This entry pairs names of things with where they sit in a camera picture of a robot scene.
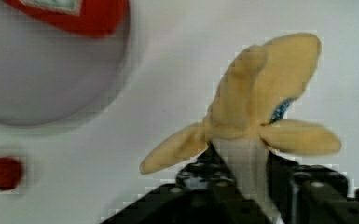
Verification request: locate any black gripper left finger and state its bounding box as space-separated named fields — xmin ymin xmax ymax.
xmin=101 ymin=146 xmax=270 ymax=224

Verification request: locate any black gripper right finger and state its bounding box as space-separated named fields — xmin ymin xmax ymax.
xmin=267 ymin=153 xmax=359 ymax=224

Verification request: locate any yellow plush peeled banana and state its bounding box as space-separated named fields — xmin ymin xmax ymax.
xmin=140 ymin=33 xmax=341 ymax=223

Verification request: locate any red plush strawberry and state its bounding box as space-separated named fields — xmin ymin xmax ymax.
xmin=0 ymin=157 xmax=24 ymax=191

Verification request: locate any red plush ketchup bottle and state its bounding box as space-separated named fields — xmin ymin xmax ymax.
xmin=3 ymin=0 xmax=129 ymax=38

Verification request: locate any round grey plate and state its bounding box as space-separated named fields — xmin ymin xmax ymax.
xmin=0 ymin=0 xmax=130 ymax=126

